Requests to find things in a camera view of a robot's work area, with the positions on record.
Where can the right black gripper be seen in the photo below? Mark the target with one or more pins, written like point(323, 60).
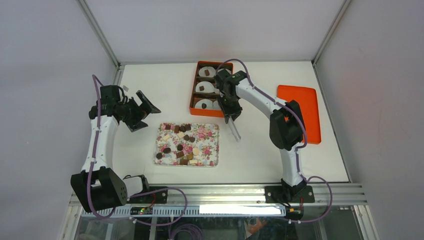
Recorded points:
point(235, 111)

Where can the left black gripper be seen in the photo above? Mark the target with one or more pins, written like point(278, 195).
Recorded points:
point(132, 123)

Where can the metal tongs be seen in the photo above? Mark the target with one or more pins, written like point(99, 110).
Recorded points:
point(234, 130)

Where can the orange box lid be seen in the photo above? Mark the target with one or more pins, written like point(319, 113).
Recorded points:
point(308, 102)

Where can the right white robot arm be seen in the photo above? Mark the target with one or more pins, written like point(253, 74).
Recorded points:
point(286, 124)

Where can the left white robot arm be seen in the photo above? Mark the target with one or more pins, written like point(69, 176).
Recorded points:
point(97, 186)

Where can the orange chocolate box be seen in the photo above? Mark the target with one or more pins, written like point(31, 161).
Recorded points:
point(205, 94)

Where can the dark heart chocolate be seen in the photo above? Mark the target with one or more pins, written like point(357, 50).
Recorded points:
point(182, 129)

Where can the white paper cup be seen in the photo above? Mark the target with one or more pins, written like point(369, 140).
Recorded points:
point(212, 72)
point(226, 70)
point(208, 102)
point(208, 87)
point(216, 105)

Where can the floral tray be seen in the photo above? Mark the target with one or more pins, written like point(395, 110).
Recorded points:
point(199, 147)

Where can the white cable duct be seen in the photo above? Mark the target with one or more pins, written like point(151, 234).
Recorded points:
point(205, 210)

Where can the aluminium rail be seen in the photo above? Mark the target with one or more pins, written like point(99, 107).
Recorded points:
point(317, 195)

